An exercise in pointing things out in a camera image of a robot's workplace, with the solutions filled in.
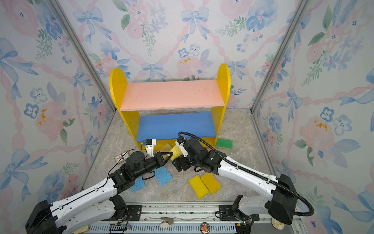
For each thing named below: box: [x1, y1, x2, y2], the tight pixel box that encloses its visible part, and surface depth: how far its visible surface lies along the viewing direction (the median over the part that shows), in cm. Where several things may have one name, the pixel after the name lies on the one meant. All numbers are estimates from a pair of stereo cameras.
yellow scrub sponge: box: [188, 175, 210, 199], surface depth 84 cm
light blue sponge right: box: [152, 165, 173, 186], surface depth 86 cm
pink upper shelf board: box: [120, 79, 225, 112], surface depth 72 cm
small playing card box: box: [113, 150, 132, 165], surface depth 94 cm
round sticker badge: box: [199, 221, 211, 234], surface depth 71 cm
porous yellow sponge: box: [169, 145, 184, 162], surface depth 75 cm
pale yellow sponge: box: [159, 142, 173, 153], surface depth 97 cm
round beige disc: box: [271, 217, 285, 231], surface depth 72 cm
